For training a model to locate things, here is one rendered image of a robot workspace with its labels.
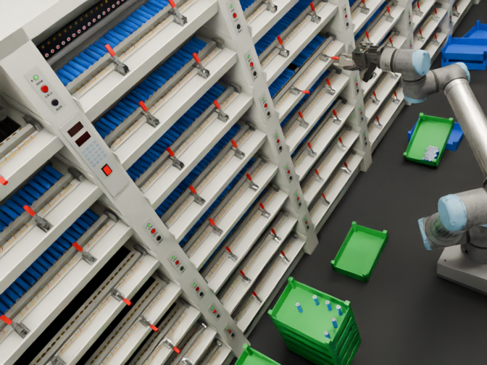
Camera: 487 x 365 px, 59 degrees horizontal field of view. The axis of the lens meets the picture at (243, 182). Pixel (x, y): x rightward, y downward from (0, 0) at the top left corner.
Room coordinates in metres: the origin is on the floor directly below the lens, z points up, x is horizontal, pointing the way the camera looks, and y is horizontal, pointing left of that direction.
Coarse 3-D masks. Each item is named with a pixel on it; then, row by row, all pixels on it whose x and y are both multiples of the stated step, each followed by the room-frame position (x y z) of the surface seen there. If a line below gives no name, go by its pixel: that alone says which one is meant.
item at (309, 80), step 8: (320, 32) 1.95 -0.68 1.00; (328, 32) 1.91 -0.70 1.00; (336, 32) 1.88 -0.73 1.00; (336, 40) 1.88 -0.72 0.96; (344, 40) 1.85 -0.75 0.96; (336, 48) 1.83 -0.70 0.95; (320, 64) 1.75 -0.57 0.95; (328, 64) 1.77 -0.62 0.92; (312, 72) 1.72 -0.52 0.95; (320, 72) 1.72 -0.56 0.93; (304, 80) 1.68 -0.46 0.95; (312, 80) 1.67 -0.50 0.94; (304, 88) 1.64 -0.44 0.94; (288, 96) 1.61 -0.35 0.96; (296, 96) 1.60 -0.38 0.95; (280, 104) 1.58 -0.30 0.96; (288, 104) 1.57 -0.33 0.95; (280, 112) 1.54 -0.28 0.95; (288, 112) 1.57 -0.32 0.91; (280, 120) 1.52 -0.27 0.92
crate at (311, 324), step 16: (288, 288) 1.09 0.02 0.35; (304, 288) 1.06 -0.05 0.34; (288, 304) 1.03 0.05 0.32; (304, 304) 1.00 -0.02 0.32; (320, 304) 0.96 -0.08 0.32; (336, 304) 0.93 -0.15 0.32; (272, 320) 0.98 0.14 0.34; (288, 320) 0.96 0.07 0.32; (304, 320) 0.93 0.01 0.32; (320, 320) 0.90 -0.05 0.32; (336, 320) 0.87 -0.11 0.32; (304, 336) 0.85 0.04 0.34; (320, 336) 0.83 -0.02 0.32; (336, 336) 0.79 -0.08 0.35
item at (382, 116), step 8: (400, 80) 2.30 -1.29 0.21; (400, 88) 2.27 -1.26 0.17; (392, 96) 2.23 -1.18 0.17; (400, 96) 2.22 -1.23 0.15; (384, 104) 2.16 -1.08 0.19; (392, 104) 2.17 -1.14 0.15; (376, 112) 2.12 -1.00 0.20; (384, 112) 2.12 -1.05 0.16; (392, 112) 2.11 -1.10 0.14; (376, 120) 2.07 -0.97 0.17; (384, 120) 2.07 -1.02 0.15; (368, 128) 2.03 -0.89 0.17; (376, 128) 2.02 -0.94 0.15; (376, 136) 1.97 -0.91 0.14
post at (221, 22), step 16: (224, 0) 1.46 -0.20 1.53; (224, 16) 1.45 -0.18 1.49; (240, 16) 1.49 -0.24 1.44; (224, 32) 1.47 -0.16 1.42; (240, 48) 1.46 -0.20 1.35; (240, 64) 1.45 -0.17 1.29; (256, 64) 1.49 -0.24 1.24; (240, 80) 1.48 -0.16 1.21; (256, 80) 1.48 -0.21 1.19; (256, 96) 1.46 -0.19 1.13; (256, 112) 1.46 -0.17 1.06; (272, 112) 1.49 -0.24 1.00; (272, 128) 1.48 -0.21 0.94; (272, 144) 1.46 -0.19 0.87; (288, 160) 1.49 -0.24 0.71; (288, 208) 1.48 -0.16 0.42; (304, 208) 1.49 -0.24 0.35
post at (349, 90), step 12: (348, 0) 1.90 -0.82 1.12; (336, 12) 1.87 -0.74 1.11; (348, 12) 1.90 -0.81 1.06; (336, 24) 1.87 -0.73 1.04; (348, 36) 1.88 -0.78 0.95; (336, 60) 1.91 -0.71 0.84; (348, 84) 1.87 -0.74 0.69; (360, 84) 1.90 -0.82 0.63; (360, 96) 1.89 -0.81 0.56; (348, 120) 1.90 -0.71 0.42; (360, 132) 1.86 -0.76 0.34; (360, 144) 1.86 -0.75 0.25; (360, 168) 1.88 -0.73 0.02
